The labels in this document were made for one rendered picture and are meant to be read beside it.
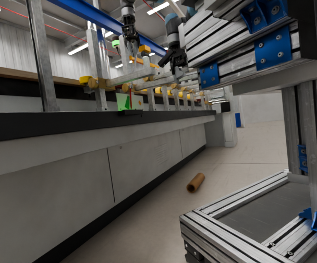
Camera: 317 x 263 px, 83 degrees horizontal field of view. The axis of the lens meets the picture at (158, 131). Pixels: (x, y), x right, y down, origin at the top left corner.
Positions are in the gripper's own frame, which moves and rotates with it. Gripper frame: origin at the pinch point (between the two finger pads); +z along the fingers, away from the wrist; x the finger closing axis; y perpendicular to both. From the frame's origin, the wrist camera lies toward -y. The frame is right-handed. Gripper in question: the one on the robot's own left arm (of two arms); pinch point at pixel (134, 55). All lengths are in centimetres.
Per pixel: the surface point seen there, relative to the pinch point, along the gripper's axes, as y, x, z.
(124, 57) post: -2.8, -6.9, -1.0
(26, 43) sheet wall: -543, -556, -345
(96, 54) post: 19.8, -14.0, 4.1
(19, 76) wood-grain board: 37, -40, 16
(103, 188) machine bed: -1, -30, 77
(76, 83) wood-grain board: 12.8, -30.5, 14.3
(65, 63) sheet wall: -687, -494, -303
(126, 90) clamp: -0.6, -7.3, 18.8
